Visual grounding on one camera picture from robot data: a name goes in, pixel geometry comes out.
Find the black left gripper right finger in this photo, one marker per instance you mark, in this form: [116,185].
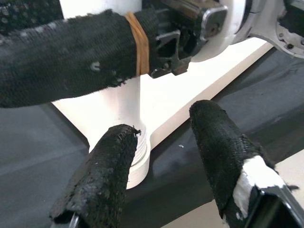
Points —
[225,147]

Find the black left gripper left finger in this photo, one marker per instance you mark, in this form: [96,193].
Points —
[102,180]

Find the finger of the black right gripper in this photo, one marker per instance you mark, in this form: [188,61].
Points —
[23,14]
[59,59]

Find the white plastic children table top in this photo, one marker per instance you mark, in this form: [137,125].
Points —
[190,83]

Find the white plastic table leg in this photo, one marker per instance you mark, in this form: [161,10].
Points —
[107,107]

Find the yellow rubber band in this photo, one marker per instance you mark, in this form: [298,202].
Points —
[140,42]

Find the black tablecloth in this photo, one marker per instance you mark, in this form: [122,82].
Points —
[35,154]

